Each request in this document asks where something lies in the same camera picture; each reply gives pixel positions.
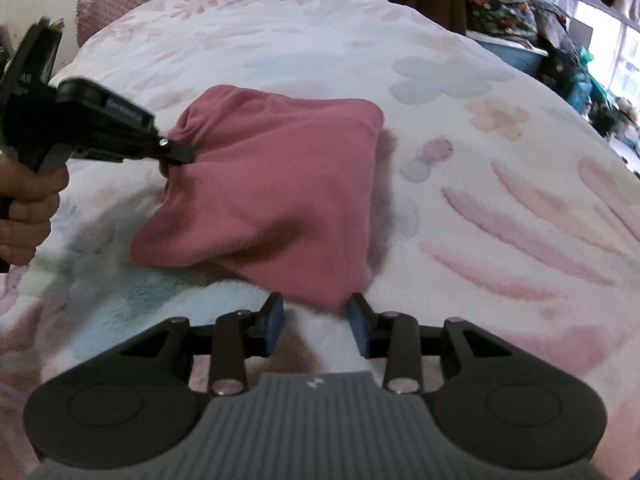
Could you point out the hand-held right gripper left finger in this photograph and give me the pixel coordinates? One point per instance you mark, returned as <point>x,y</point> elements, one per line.
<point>273,327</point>

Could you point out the pink turtleneck sweater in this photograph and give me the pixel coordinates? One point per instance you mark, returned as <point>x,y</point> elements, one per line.
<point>280,185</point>

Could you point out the person's left hand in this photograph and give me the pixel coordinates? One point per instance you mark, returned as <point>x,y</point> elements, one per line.
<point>30,210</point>

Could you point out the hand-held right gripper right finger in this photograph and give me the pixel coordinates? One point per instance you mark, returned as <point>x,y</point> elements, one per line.
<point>358,327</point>

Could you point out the floral fleece blanket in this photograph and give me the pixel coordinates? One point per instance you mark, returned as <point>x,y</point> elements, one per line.
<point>500,185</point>

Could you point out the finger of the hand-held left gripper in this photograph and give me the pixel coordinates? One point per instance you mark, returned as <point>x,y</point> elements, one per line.
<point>175,152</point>

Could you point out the blue storage bin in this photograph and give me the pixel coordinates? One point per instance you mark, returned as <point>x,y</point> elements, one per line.
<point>515,55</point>

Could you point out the pile of colourful clothes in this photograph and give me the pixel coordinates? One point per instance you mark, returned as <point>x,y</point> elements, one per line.
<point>500,12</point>

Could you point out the green plastic bag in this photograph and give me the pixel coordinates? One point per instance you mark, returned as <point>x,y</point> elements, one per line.
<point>585,55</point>

